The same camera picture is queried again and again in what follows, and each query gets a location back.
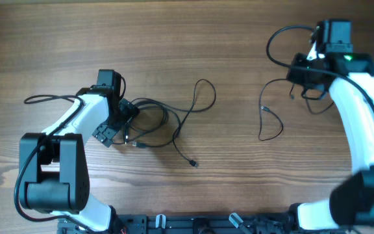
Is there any black usb cable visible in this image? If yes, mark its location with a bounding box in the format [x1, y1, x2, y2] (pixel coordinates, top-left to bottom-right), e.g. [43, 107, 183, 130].
[112, 78, 217, 168]

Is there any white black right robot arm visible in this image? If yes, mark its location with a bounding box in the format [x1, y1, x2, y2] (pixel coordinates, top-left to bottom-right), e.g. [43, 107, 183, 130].
[286, 19, 374, 231]

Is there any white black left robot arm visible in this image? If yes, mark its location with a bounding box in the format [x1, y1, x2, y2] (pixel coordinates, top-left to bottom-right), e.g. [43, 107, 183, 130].
[14, 70, 139, 233]

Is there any black left camera cable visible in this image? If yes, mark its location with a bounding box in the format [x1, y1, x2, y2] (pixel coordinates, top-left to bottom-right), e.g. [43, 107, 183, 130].
[13, 94, 92, 231]

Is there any black aluminium base frame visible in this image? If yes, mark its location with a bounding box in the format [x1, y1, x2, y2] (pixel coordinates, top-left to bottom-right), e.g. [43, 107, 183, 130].
[56, 213, 305, 234]

